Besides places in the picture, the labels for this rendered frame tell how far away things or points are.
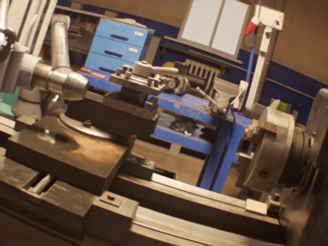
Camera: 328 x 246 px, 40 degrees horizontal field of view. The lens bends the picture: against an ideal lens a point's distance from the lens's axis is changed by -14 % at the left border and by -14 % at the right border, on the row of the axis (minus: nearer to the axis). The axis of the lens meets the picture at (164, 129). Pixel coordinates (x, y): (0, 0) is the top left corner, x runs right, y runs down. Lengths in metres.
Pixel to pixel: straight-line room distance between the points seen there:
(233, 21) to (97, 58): 5.57
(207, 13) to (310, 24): 1.97
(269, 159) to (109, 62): 2.22
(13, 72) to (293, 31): 7.44
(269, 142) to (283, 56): 7.25
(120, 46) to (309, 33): 5.71
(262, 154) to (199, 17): 7.50
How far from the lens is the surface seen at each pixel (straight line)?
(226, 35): 8.81
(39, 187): 1.27
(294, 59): 8.65
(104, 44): 3.46
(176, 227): 1.40
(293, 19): 8.66
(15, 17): 2.77
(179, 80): 3.49
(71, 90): 1.49
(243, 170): 1.50
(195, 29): 8.81
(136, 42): 3.42
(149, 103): 1.60
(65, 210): 1.19
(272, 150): 1.39
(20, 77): 1.53
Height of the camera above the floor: 1.37
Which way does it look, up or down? 12 degrees down
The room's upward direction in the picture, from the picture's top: 18 degrees clockwise
